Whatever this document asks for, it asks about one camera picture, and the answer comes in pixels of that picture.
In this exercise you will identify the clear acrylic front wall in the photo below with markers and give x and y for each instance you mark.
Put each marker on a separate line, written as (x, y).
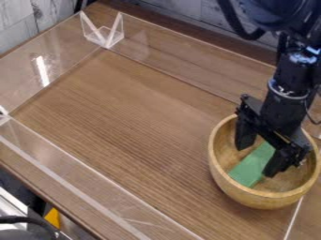
(93, 200)

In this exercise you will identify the clear acrylic corner bracket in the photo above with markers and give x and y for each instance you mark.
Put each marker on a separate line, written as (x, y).
(103, 36)

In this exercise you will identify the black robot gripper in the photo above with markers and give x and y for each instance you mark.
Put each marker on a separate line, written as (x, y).
(275, 119)

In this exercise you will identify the green rectangular block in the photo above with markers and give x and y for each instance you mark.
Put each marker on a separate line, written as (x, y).
(248, 172)

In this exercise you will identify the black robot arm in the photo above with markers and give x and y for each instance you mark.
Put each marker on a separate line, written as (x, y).
(295, 21)

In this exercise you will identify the yellow label sticker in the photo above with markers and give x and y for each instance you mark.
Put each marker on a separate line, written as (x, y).
(53, 218)

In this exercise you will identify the brown wooden bowl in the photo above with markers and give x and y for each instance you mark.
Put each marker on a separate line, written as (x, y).
(273, 192)

